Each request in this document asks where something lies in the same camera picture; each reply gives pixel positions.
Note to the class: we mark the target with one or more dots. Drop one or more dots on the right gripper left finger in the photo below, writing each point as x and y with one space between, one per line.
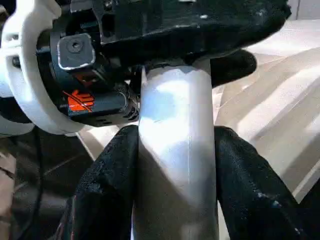
105 195

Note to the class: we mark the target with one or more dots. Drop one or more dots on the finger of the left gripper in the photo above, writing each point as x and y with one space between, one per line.
200 25
232 67

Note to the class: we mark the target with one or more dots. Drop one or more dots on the white plastic table leg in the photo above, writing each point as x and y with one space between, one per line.
175 140

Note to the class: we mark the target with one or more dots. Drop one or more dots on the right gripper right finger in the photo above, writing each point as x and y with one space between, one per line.
255 195

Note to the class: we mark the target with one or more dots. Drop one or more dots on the white plastic table top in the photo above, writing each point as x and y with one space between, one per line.
280 100

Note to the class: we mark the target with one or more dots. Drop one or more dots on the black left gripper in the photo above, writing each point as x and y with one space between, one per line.
100 55

